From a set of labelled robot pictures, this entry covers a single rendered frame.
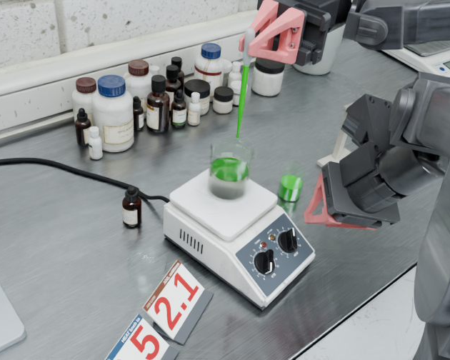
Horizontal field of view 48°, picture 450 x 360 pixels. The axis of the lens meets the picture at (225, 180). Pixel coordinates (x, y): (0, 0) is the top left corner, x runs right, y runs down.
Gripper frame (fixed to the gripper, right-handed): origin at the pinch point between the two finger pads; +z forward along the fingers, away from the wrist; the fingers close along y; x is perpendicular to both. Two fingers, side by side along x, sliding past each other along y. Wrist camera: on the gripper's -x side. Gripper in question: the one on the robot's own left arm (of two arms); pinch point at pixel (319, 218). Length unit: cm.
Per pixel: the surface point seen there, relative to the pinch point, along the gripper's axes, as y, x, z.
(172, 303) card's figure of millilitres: 16.4, 10.1, 12.0
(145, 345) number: 20.3, 15.5, 11.0
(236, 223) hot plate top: 9.3, -0.3, 6.5
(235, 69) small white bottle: -3, -44, 25
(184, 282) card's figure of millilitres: 14.5, 6.9, 12.5
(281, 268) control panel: 1.9, 5.1, 7.2
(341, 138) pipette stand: -16.4, -22.4, 10.6
